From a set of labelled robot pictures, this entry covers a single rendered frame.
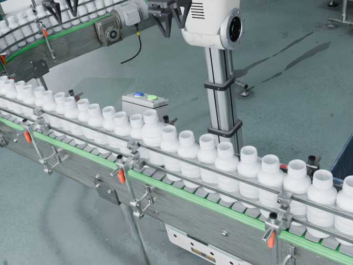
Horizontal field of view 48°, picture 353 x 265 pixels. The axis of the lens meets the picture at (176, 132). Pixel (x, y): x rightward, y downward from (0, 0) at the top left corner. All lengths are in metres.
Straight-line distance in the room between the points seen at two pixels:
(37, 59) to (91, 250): 1.15
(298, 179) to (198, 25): 0.86
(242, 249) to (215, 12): 0.85
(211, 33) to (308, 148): 1.46
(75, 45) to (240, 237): 1.81
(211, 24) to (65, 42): 1.22
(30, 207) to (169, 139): 1.94
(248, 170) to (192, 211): 0.25
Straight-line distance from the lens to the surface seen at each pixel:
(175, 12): 1.11
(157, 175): 1.17
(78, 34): 2.57
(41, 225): 2.71
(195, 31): 1.60
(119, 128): 1.17
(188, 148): 1.02
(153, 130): 1.07
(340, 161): 1.29
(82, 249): 2.44
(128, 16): 2.51
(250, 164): 0.94
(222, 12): 1.53
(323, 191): 0.88
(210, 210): 1.07
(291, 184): 0.91
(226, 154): 0.95
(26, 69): 2.47
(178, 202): 1.14
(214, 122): 1.84
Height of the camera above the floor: 1.75
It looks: 35 degrees down
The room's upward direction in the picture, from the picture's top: 12 degrees counter-clockwise
